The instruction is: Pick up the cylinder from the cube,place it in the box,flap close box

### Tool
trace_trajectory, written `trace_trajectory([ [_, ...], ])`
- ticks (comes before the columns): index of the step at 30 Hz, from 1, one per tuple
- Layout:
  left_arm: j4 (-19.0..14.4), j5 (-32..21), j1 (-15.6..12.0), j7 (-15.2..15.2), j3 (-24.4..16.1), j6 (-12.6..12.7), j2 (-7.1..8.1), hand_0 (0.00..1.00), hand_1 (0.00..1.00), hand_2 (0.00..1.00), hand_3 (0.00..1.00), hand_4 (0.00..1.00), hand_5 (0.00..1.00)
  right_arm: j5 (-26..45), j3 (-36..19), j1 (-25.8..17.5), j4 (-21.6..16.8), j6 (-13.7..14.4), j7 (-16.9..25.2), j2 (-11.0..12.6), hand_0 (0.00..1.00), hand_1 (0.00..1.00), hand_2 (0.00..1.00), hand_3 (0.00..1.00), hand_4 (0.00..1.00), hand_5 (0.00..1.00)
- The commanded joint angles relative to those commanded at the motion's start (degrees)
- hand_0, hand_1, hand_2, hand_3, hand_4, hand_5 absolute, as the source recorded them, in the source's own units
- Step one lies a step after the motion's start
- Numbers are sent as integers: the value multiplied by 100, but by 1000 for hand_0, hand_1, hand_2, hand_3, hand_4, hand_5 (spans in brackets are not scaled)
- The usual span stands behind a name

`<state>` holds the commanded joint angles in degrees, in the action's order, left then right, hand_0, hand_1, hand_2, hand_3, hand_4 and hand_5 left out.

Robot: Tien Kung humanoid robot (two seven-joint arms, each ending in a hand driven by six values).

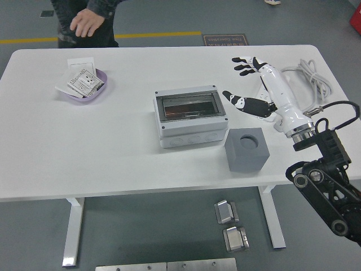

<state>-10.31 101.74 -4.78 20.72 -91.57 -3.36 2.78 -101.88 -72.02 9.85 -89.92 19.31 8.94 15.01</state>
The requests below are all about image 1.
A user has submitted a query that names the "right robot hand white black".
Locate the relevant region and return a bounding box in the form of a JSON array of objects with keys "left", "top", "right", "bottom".
[{"left": 222, "top": 55, "right": 314, "bottom": 137}]

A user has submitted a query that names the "person's hand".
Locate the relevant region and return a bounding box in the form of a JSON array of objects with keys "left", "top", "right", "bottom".
[{"left": 69, "top": 8, "right": 105, "bottom": 38}]

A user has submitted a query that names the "grey electrical box hinged lid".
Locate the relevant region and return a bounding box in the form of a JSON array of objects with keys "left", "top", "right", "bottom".
[{"left": 153, "top": 84, "right": 229, "bottom": 150}]

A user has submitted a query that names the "grey cube with round hole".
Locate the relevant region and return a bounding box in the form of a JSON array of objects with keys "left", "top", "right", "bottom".
[{"left": 224, "top": 126, "right": 269, "bottom": 173}]

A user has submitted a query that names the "person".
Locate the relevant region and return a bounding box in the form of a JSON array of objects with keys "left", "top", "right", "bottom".
[{"left": 50, "top": 0, "right": 126, "bottom": 48}]

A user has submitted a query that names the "purple plastic tray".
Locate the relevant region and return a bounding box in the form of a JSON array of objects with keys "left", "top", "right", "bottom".
[{"left": 58, "top": 67, "right": 109, "bottom": 104}]

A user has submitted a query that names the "brown floor sign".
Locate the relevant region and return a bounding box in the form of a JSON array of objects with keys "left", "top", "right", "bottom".
[{"left": 201, "top": 33, "right": 250, "bottom": 47}]

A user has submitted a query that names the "yellow floor tape line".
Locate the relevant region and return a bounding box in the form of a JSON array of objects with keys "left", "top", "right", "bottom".
[{"left": 0, "top": 30, "right": 202, "bottom": 45}]

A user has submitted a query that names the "red object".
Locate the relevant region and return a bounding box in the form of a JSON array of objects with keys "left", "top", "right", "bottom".
[{"left": 349, "top": 5, "right": 361, "bottom": 29}]

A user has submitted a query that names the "small metal block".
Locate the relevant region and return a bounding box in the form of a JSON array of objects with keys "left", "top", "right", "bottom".
[
  {"left": 222, "top": 225, "right": 250, "bottom": 252},
  {"left": 213, "top": 199, "right": 240, "bottom": 225}
]

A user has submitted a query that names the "flat metal plate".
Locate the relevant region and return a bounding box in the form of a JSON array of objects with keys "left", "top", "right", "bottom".
[
  {"left": 95, "top": 262, "right": 168, "bottom": 271},
  {"left": 166, "top": 257, "right": 237, "bottom": 271}
]

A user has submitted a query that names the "white power strip cable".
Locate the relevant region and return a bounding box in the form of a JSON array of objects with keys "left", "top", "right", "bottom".
[{"left": 275, "top": 58, "right": 334, "bottom": 132}]

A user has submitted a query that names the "white square switch plate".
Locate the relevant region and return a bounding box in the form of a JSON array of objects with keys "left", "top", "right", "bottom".
[{"left": 67, "top": 57, "right": 96, "bottom": 75}]

